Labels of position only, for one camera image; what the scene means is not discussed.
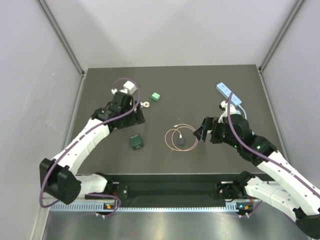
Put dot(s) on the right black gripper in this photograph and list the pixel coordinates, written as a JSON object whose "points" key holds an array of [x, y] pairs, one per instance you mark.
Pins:
{"points": [[209, 123]]}

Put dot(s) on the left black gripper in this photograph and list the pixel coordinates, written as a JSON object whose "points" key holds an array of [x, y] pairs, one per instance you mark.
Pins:
{"points": [[137, 118]]}

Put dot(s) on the dark green plug adapter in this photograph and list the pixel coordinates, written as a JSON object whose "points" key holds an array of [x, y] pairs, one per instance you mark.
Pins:
{"points": [[136, 142]]}

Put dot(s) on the light green plug adapter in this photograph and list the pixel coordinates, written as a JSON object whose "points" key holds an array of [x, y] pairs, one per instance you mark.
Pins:
{"points": [[155, 97]]}

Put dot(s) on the white cube plug adapter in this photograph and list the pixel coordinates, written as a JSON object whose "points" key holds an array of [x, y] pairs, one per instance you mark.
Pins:
{"points": [[130, 87]]}

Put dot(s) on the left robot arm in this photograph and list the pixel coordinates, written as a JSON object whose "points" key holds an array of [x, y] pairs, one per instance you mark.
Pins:
{"points": [[58, 176]]}

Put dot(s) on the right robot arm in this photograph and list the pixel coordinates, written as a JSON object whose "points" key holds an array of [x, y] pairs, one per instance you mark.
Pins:
{"points": [[299, 199]]}

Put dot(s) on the small dark blue charger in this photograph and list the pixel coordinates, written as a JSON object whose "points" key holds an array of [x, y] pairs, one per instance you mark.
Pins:
{"points": [[181, 141]]}

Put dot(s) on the light blue power strip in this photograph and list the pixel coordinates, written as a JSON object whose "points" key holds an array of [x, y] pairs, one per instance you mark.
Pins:
{"points": [[225, 91]]}

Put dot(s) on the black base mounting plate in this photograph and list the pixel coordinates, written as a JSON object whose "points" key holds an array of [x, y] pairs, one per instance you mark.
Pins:
{"points": [[225, 186]]}

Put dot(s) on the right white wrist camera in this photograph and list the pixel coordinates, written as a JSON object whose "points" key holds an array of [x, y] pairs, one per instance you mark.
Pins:
{"points": [[224, 106]]}

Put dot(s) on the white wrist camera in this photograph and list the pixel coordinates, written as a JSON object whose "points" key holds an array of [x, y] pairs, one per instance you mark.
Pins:
{"points": [[224, 106], [115, 90]]}

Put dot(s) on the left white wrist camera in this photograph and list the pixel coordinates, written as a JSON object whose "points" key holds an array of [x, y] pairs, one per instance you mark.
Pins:
{"points": [[115, 90]]}

